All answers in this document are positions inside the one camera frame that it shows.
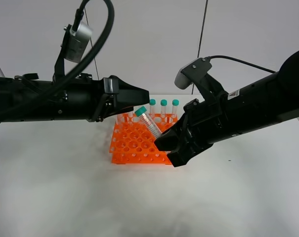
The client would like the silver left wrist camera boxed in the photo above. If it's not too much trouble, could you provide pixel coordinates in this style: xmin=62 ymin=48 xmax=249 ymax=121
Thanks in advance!
xmin=64 ymin=22 xmax=92 ymax=63

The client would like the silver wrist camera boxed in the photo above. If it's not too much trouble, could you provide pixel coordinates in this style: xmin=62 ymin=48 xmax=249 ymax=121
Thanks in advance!
xmin=174 ymin=58 xmax=212 ymax=90
xmin=64 ymin=22 xmax=92 ymax=63

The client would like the black left camera cable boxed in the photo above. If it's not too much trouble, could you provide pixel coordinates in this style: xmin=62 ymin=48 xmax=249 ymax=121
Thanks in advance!
xmin=0 ymin=0 xmax=115 ymax=119

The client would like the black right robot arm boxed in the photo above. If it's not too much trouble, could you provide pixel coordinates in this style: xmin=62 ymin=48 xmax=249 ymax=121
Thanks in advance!
xmin=154 ymin=51 xmax=299 ymax=167

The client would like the black camera cable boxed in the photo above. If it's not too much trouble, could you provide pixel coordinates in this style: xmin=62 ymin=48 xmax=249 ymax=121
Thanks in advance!
xmin=0 ymin=0 xmax=115 ymax=119
xmin=206 ymin=55 xmax=277 ymax=74

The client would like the orange test tube rack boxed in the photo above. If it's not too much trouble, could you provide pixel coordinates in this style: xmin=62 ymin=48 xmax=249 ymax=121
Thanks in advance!
xmin=109 ymin=114 xmax=171 ymax=165

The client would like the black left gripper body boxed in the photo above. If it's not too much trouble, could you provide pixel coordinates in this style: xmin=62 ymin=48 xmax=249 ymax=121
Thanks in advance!
xmin=86 ymin=75 xmax=119 ymax=122

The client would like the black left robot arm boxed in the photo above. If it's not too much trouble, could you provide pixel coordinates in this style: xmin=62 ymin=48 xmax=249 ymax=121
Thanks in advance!
xmin=0 ymin=73 xmax=150 ymax=122

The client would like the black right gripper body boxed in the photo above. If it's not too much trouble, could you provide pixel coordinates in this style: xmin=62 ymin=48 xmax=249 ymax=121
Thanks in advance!
xmin=180 ymin=92 xmax=228 ymax=151

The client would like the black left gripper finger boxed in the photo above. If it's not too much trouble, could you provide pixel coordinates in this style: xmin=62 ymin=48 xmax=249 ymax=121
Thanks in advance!
xmin=103 ymin=76 xmax=150 ymax=108

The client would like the teal capped test tube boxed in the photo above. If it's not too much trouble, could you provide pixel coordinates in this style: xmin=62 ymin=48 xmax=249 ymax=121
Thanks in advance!
xmin=135 ymin=106 xmax=162 ymax=139

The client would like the back row tube far right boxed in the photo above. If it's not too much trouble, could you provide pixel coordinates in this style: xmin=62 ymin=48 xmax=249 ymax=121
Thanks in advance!
xmin=171 ymin=99 xmax=179 ymax=118

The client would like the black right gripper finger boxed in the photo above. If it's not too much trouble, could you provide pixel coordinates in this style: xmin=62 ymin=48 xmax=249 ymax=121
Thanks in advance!
xmin=167 ymin=145 xmax=209 ymax=167
xmin=154 ymin=118 xmax=189 ymax=151

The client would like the second row tube left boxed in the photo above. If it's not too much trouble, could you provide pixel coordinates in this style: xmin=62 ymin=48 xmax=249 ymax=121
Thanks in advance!
xmin=116 ymin=114 xmax=125 ymax=125

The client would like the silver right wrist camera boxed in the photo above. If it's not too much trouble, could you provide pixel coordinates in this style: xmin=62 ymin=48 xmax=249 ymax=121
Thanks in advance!
xmin=174 ymin=58 xmax=212 ymax=90

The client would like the black right camera cable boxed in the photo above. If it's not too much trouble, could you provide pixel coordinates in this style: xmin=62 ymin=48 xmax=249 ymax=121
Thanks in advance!
xmin=206 ymin=55 xmax=277 ymax=74

